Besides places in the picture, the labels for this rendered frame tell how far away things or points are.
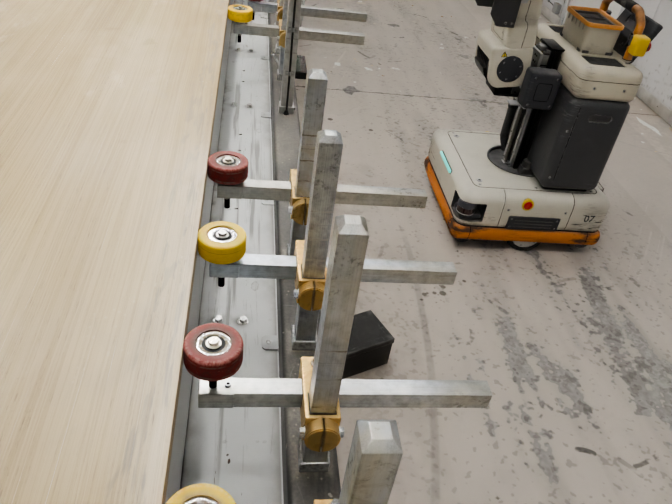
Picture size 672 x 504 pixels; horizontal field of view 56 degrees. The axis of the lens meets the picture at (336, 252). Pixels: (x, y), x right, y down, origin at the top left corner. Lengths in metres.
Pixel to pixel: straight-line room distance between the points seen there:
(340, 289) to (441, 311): 1.68
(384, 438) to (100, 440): 0.37
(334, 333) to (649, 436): 1.64
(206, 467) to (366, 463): 0.57
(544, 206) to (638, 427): 0.95
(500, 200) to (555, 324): 0.54
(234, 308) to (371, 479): 0.83
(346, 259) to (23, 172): 0.72
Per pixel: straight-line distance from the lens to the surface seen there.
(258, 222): 1.60
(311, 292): 1.03
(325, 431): 0.89
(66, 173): 1.25
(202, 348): 0.87
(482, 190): 2.64
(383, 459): 0.55
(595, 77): 2.58
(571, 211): 2.81
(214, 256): 1.04
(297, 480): 0.99
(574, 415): 2.23
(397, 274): 1.12
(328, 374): 0.84
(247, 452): 1.11
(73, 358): 0.88
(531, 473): 2.02
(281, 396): 0.93
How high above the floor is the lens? 1.53
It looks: 36 degrees down
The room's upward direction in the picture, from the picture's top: 9 degrees clockwise
